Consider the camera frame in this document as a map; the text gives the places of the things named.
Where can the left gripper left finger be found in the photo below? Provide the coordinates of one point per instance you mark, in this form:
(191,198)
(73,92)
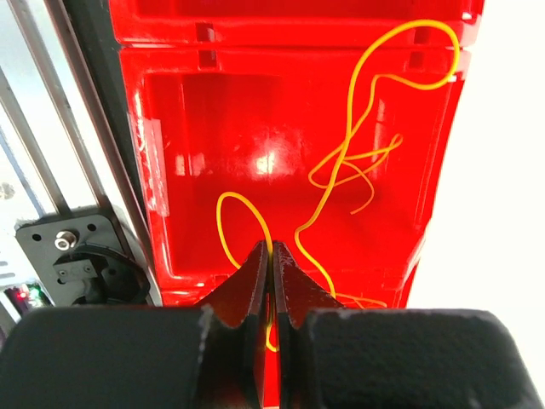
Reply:
(210,355)

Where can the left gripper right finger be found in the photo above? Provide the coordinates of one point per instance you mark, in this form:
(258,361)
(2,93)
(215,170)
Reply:
(336,357)

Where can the red plastic bin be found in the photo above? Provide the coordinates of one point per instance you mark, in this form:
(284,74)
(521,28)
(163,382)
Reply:
(330,117)

